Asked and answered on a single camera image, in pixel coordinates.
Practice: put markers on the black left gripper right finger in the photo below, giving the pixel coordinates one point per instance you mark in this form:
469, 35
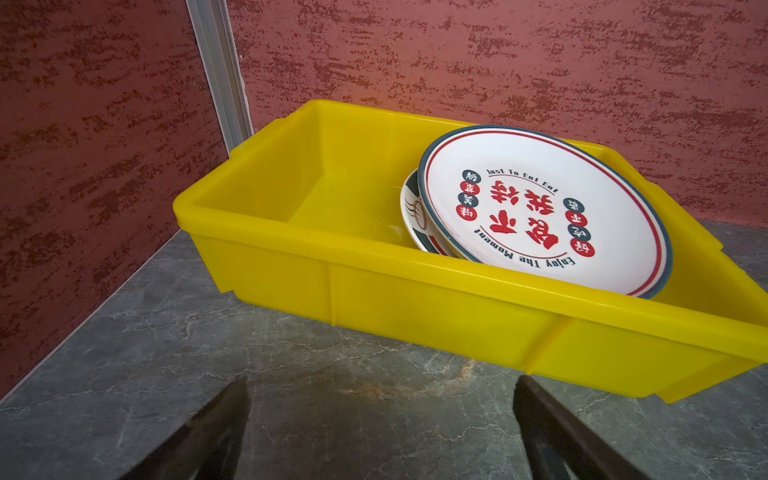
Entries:
560, 446

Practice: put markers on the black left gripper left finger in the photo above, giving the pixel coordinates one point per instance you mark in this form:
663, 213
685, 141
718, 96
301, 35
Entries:
206, 446

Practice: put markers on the white plate red characters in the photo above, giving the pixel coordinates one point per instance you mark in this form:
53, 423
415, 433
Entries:
528, 202

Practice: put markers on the white plate green red rim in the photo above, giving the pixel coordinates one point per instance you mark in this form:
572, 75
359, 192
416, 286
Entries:
419, 224

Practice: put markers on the yellow plastic bin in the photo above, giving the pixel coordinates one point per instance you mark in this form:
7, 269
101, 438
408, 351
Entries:
304, 217

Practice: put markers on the silver left corner wall strip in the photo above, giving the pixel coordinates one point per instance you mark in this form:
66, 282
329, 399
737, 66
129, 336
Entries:
216, 44

